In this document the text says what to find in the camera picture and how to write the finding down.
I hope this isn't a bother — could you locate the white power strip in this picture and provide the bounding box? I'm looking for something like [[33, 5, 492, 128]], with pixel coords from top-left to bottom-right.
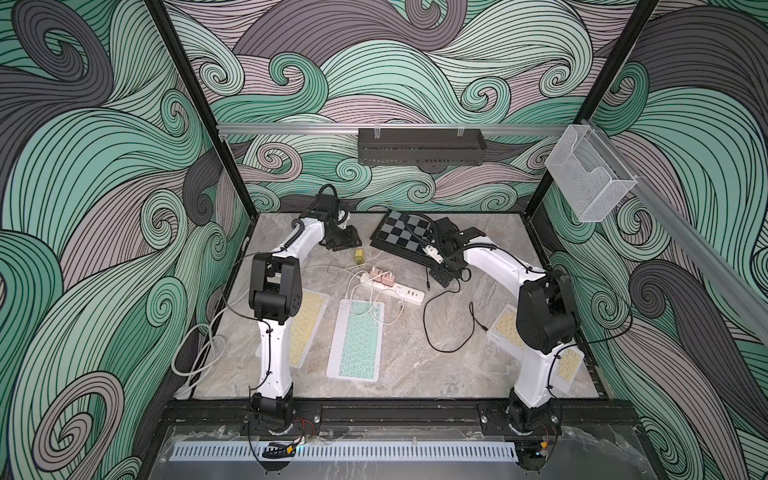
[[360, 271, 425, 306]]

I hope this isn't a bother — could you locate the black usb cable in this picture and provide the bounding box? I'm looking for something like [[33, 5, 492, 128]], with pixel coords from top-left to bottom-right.
[[422, 263, 490, 355]]

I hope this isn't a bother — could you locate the yellow keyboard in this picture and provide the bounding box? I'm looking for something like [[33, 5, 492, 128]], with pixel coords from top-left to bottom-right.
[[487, 304, 584, 394], [289, 290, 330, 369]]

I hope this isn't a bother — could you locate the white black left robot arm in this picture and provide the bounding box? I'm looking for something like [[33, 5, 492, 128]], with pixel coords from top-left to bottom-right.
[[248, 184, 362, 427]]

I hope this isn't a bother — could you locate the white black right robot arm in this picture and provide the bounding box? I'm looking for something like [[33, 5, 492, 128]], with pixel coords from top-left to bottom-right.
[[417, 215, 578, 433]]

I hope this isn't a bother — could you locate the green white keyboard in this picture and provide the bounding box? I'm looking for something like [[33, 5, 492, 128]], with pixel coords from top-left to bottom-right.
[[326, 299, 385, 382]]

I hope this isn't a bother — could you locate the black white chessboard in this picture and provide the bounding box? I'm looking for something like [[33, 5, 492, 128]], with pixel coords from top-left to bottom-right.
[[370, 210, 455, 288]]

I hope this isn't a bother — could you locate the pink plug adapter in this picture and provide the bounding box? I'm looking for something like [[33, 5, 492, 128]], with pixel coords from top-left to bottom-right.
[[370, 267, 385, 283], [381, 272, 395, 287]]

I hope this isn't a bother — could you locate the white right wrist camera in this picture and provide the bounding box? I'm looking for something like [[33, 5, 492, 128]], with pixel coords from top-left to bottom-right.
[[423, 244, 444, 264]]

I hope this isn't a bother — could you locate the black wall tray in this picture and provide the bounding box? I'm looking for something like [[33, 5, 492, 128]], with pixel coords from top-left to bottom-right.
[[357, 129, 487, 172]]

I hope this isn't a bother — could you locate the clear plastic wall box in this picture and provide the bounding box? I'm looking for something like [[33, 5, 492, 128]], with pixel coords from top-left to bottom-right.
[[545, 124, 637, 223]]

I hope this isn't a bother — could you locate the aluminium rail back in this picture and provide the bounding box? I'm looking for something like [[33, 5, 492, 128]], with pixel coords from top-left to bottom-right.
[[216, 122, 568, 136]]

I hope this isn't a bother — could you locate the aluminium rail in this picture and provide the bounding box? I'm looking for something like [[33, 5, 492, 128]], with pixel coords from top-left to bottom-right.
[[581, 120, 767, 343], [216, 122, 568, 136]]

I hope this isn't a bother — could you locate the thick white power cord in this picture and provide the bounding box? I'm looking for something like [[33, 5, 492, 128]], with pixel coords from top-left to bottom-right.
[[171, 263, 265, 400]]

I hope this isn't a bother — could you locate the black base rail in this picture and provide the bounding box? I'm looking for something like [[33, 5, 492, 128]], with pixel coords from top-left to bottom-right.
[[160, 397, 638, 435]]

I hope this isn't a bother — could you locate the white slotted cable duct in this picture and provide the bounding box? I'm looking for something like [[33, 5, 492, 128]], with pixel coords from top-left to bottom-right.
[[169, 440, 518, 463]]

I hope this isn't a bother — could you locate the aluminium rail right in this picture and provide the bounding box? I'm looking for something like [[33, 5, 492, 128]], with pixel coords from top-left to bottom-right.
[[581, 120, 767, 343]]

